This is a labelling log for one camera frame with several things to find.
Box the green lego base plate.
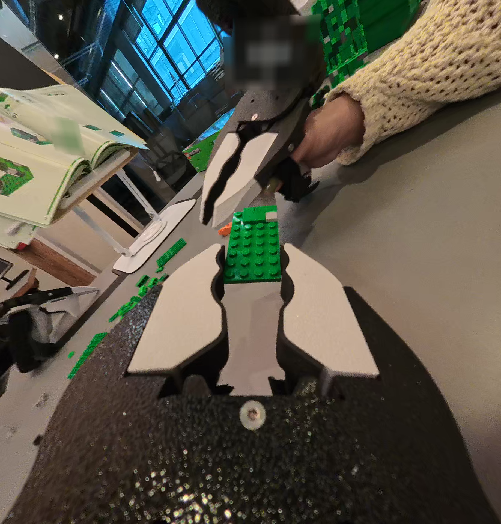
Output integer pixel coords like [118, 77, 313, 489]
[223, 206, 283, 285]

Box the pile of loose lego pieces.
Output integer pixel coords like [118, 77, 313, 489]
[66, 266, 170, 380]

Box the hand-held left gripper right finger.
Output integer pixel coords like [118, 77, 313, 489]
[276, 243, 381, 378]

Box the person's right hand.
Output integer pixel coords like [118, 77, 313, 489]
[291, 94, 366, 169]

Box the person's right forearm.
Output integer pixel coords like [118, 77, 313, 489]
[324, 0, 501, 167]

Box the green lego set box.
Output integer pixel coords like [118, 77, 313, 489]
[183, 130, 221, 173]

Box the lego instruction booklet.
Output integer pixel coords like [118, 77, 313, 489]
[0, 84, 149, 228]

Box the black and white tool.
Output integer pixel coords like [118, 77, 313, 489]
[0, 287, 100, 410]

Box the black chair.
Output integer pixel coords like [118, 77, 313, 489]
[123, 110, 195, 194]

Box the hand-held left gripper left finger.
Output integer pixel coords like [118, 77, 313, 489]
[126, 243, 229, 382]

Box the green L-shaped lego tile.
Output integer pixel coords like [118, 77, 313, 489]
[243, 206, 278, 224]

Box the long green studded lego plate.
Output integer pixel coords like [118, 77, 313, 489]
[156, 238, 188, 267]

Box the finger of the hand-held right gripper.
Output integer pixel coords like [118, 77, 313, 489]
[211, 131, 280, 228]
[199, 132, 240, 226]

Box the large green blocky model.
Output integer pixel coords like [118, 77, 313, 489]
[310, 0, 424, 109]

